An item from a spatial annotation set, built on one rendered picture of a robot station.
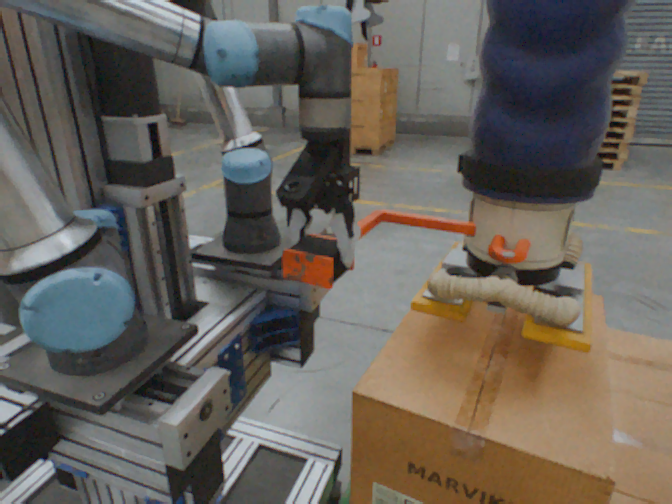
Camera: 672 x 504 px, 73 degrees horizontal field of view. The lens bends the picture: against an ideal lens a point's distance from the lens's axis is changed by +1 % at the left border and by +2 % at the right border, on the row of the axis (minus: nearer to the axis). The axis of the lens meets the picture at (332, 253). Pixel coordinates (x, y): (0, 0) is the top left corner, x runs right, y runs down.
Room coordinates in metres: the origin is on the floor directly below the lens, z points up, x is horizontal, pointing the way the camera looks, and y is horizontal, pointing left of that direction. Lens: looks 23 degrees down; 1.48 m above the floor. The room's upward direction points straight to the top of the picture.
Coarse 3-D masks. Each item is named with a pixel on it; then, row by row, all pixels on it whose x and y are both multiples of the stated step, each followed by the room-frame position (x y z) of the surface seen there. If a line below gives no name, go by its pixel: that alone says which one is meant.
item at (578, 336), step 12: (564, 264) 0.81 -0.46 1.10; (588, 264) 0.88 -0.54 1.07; (588, 276) 0.82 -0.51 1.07; (540, 288) 0.77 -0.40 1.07; (588, 288) 0.77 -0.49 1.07; (576, 300) 0.71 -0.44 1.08; (588, 300) 0.72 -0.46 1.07; (588, 312) 0.68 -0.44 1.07; (528, 324) 0.64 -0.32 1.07; (540, 324) 0.64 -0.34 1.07; (552, 324) 0.63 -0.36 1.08; (576, 324) 0.63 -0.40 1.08; (588, 324) 0.64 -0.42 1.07; (528, 336) 0.62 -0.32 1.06; (540, 336) 0.62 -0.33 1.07; (552, 336) 0.61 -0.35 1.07; (564, 336) 0.60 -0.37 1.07; (576, 336) 0.60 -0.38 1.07; (588, 336) 0.60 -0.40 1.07; (576, 348) 0.59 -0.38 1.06; (588, 348) 0.58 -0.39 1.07
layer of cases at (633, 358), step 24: (624, 336) 1.40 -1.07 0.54; (648, 336) 1.40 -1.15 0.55; (624, 360) 1.26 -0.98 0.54; (648, 360) 1.26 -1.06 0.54; (624, 384) 1.14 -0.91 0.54; (648, 384) 1.14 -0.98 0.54; (624, 408) 1.03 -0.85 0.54; (648, 408) 1.03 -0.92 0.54; (624, 432) 0.94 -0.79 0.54; (648, 432) 0.94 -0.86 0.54; (624, 456) 0.86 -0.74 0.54; (648, 456) 0.86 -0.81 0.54; (624, 480) 0.79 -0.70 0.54; (648, 480) 0.79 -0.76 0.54
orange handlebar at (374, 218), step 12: (372, 216) 0.84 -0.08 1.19; (384, 216) 0.87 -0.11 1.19; (396, 216) 0.85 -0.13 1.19; (408, 216) 0.84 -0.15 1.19; (420, 216) 0.84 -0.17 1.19; (432, 216) 0.84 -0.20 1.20; (432, 228) 0.82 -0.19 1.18; (444, 228) 0.81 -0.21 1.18; (456, 228) 0.80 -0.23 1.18; (468, 228) 0.79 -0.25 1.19; (492, 240) 0.72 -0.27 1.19; (504, 240) 0.72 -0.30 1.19; (528, 240) 0.71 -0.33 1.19; (492, 252) 0.67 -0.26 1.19; (504, 252) 0.66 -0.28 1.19; (516, 252) 0.66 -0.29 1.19; (528, 252) 0.68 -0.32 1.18
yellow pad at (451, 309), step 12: (468, 276) 0.81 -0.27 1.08; (480, 276) 0.82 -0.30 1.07; (420, 300) 0.72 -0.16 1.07; (432, 300) 0.72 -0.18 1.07; (444, 300) 0.71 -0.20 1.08; (456, 300) 0.71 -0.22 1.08; (432, 312) 0.70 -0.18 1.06; (444, 312) 0.69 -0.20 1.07; (456, 312) 0.68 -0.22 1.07; (468, 312) 0.69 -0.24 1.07
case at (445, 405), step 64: (448, 320) 0.86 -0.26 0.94; (512, 320) 0.86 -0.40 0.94; (384, 384) 0.65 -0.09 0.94; (448, 384) 0.65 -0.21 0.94; (512, 384) 0.65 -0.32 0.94; (576, 384) 0.65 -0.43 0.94; (384, 448) 0.60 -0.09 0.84; (448, 448) 0.55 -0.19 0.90; (512, 448) 0.51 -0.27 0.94; (576, 448) 0.50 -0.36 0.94
